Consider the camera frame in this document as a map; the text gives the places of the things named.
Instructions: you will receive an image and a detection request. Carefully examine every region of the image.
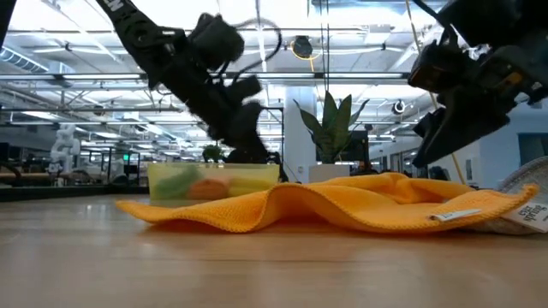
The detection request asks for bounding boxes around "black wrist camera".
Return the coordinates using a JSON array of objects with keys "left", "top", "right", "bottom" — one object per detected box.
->
[
  {"left": 226, "top": 75, "right": 263, "bottom": 103},
  {"left": 407, "top": 40, "right": 472, "bottom": 93}
]

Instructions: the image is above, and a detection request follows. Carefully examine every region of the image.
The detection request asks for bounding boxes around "yellow plastic bin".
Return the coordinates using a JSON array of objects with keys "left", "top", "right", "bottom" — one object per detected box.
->
[{"left": 147, "top": 162, "right": 282, "bottom": 203}]

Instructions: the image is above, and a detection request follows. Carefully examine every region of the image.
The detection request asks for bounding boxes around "grey microfiber towel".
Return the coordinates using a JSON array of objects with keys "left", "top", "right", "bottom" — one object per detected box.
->
[{"left": 465, "top": 156, "right": 548, "bottom": 235}]

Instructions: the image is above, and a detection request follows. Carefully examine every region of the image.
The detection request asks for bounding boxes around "black frame stand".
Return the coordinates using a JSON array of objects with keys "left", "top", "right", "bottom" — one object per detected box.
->
[{"left": 267, "top": 105, "right": 285, "bottom": 166}]

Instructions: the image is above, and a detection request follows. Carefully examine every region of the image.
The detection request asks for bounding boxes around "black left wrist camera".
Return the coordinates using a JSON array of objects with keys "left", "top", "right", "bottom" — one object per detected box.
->
[{"left": 226, "top": 75, "right": 263, "bottom": 103}]

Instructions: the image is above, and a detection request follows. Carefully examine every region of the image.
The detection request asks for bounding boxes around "black left wrist camera cable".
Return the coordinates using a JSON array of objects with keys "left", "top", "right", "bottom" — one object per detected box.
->
[{"left": 222, "top": 16, "right": 284, "bottom": 83}]

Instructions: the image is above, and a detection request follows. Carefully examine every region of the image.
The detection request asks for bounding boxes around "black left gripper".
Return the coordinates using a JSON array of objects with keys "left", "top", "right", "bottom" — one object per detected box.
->
[{"left": 166, "top": 63, "right": 271, "bottom": 164}]

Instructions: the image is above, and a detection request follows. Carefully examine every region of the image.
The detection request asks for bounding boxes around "snake plant in white pot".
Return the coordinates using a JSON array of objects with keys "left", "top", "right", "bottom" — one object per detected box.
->
[{"left": 293, "top": 91, "right": 370, "bottom": 184}]

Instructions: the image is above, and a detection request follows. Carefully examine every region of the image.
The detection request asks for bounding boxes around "small green plant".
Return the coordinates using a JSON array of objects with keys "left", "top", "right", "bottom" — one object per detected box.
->
[{"left": 202, "top": 144, "right": 225, "bottom": 163}]

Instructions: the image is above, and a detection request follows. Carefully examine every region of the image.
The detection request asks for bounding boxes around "pink microfiber towel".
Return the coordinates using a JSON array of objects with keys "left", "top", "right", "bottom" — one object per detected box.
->
[{"left": 188, "top": 177, "right": 232, "bottom": 200}]

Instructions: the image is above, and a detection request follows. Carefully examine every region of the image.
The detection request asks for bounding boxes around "black monitor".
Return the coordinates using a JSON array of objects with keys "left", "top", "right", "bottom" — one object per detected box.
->
[{"left": 342, "top": 130, "right": 370, "bottom": 163}]

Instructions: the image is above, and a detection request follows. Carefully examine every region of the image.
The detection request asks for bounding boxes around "thin black hanging cable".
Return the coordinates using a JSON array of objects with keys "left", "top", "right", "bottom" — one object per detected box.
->
[
  {"left": 325, "top": 0, "right": 331, "bottom": 93},
  {"left": 319, "top": 0, "right": 325, "bottom": 93}
]

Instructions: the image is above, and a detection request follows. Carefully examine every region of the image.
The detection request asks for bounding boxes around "orange microfiber towel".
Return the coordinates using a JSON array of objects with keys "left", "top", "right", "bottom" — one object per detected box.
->
[{"left": 115, "top": 172, "right": 539, "bottom": 234}]

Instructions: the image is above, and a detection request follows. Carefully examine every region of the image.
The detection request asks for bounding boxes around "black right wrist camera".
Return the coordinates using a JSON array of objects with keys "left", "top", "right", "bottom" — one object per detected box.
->
[{"left": 407, "top": 40, "right": 472, "bottom": 93}]

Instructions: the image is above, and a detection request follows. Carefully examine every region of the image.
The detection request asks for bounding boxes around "yellow microfiber towel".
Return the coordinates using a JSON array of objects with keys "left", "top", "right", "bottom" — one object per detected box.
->
[{"left": 229, "top": 177, "right": 275, "bottom": 198}]

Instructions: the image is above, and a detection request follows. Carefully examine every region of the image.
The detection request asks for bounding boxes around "large black cable reel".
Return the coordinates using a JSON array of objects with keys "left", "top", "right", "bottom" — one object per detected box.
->
[{"left": 292, "top": 35, "right": 315, "bottom": 60}]

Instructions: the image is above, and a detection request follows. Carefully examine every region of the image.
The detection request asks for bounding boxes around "yellow cable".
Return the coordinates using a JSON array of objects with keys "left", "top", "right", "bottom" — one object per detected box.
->
[{"left": 404, "top": 0, "right": 466, "bottom": 186}]

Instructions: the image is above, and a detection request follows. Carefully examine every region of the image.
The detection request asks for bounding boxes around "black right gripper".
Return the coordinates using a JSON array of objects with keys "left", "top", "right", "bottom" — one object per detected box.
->
[{"left": 411, "top": 29, "right": 548, "bottom": 169}]

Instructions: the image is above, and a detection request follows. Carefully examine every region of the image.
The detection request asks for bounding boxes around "blue microfiber towel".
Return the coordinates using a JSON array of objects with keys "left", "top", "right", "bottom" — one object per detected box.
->
[{"left": 153, "top": 166, "right": 203, "bottom": 200}]

